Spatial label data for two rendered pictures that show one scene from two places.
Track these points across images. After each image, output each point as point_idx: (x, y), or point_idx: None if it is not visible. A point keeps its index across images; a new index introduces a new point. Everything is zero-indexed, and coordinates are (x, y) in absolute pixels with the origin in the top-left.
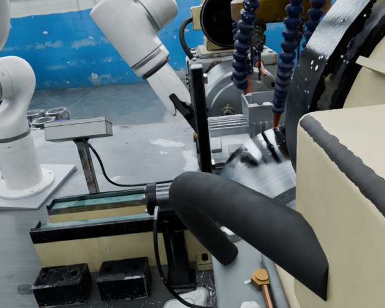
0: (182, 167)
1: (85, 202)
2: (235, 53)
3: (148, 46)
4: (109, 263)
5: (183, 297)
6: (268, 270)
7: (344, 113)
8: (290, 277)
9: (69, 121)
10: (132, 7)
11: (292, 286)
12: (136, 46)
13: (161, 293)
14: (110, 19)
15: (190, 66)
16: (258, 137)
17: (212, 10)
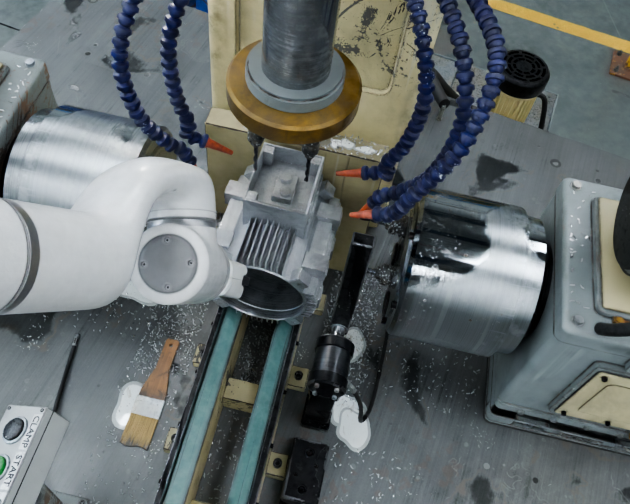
0: (20, 342)
1: (173, 503)
2: (411, 204)
3: (224, 258)
4: (289, 486)
5: (338, 418)
6: (618, 315)
7: None
8: (629, 308)
9: (15, 482)
10: (205, 234)
11: None
12: (223, 274)
13: (322, 440)
14: (211, 279)
15: (362, 245)
16: (424, 248)
17: None
